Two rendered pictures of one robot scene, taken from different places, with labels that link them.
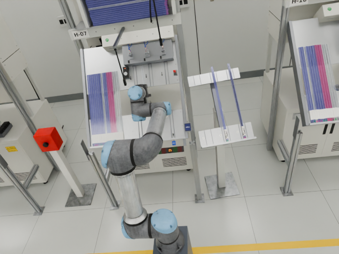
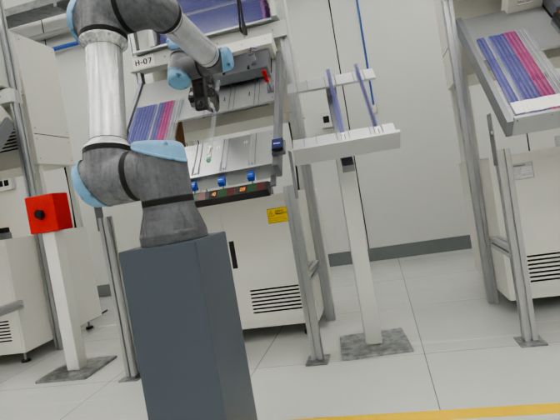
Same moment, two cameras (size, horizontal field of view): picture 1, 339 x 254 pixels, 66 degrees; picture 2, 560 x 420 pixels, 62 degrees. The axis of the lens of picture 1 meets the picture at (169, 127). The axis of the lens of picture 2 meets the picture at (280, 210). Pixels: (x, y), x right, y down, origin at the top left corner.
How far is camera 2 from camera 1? 130 cm
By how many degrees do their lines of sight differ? 36
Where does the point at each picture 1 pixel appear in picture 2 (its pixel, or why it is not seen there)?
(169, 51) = (262, 60)
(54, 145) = (52, 217)
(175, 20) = (277, 30)
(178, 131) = (262, 158)
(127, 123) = not seen: hidden behind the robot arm
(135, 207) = (107, 112)
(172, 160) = (272, 294)
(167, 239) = (154, 180)
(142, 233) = (107, 166)
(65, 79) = not seen: hidden behind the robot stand
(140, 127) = (197, 160)
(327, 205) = not seen: outside the picture
